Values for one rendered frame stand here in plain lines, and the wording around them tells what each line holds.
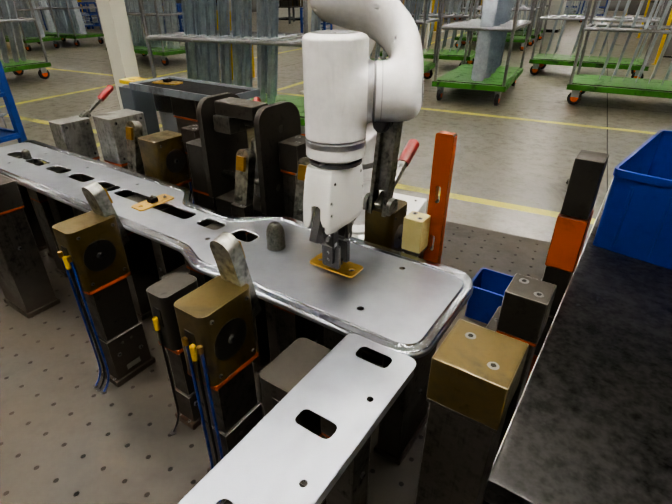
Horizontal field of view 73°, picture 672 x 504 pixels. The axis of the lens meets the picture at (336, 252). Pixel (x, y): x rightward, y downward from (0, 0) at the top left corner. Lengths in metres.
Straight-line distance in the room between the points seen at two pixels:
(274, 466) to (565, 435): 0.27
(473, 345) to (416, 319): 0.14
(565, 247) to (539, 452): 0.34
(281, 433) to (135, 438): 0.48
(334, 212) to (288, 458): 0.33
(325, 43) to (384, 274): 0.35
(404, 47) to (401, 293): 0.33
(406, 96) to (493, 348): 0.32
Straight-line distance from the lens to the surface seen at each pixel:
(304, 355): 0.61
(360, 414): 0.52
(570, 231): 0.72
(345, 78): 0.60
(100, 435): 0.98
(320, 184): 0.63
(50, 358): 1.19
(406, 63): 0.62
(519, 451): 0.48
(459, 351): 0.51
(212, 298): 0.62
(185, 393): 0.88
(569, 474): 0.48
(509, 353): 0.52
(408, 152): 0.87
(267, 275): 0.73
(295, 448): 0.49
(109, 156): 1.37
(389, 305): 0.66
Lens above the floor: 1.39
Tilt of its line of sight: 30 degrees down
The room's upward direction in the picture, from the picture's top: straight up
